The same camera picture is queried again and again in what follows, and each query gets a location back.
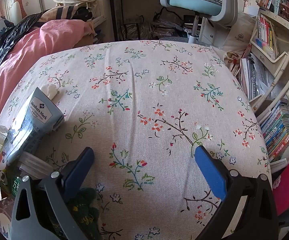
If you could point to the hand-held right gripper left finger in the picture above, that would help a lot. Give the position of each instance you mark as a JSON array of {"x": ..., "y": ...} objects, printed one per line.
[{"x": 80, "y": 166}]

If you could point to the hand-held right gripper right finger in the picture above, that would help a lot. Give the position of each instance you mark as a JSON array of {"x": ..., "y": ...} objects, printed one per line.
[{"x": 210, "y": 172}]

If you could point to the dark green knitted item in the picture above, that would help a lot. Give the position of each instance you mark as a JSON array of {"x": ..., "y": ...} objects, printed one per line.
[{"x": 84, "y": 205}]

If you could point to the clear plastic bottle green label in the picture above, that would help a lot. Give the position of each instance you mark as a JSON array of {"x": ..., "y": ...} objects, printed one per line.
[{"x": 33, "y": 165}]

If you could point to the blue-grey milk carton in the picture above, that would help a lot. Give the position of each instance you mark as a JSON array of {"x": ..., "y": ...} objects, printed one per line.
[{"x": 37, "y": 110}]

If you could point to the small white tissue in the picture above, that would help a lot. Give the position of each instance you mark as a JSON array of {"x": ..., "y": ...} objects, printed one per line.
[{"x": 49, "y": 89}]

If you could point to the row of colourful books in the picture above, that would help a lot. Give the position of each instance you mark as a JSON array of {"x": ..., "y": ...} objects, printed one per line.
[{"x": 277, "y": 132}]

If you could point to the floral tablecloth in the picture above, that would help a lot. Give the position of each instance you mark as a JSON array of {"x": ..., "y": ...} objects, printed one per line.
[{"x": 147, "y": 92}]

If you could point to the stack of magazines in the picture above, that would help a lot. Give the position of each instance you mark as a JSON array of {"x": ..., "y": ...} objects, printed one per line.
[{"x": 249, "y": 77}]

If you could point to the pink bed blanket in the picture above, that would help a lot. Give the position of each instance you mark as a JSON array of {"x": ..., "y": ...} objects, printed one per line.
[{"x": 17, "y": 55}]

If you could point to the pastel pencil pouch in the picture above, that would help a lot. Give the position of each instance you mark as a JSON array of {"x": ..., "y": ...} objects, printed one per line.
[{"x": 265, "y": 47}]

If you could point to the white tree print tote bag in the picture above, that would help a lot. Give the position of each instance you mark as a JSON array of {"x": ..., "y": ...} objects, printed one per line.
[{"x": 238, "y": 37}]

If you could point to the white drawer cabinet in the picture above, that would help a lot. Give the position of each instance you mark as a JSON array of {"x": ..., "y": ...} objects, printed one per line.
[{"x": 210, "y": 32}]

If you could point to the clear bag of papers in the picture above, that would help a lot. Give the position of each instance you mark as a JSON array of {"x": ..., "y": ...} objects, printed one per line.
[
  {"x": 167, "y": 26},
  {"x": 134, "y": 28}
]

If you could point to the shiny black plastic bag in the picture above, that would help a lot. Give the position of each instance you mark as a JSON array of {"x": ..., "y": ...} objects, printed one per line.
[{"x": 12, "y": 35}]

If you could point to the row of upright thin books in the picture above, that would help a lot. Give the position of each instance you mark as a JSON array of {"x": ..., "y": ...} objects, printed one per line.
[{"x": 265, "y": 30}]

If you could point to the striped beige bag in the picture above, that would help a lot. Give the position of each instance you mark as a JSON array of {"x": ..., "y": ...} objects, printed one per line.
[{"x": 64, "y": 11}]

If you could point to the beige canvas bag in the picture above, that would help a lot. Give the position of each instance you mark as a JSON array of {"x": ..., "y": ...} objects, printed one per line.
[{"x": 69, "y": 0}]

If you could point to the grey blue office chair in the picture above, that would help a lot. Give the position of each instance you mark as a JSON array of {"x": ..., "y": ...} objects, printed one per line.
[{"x": 192, "y": 3}]

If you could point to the brown grid organizer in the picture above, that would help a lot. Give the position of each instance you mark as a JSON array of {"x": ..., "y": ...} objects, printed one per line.
[{"x": 288, "y": 8}]

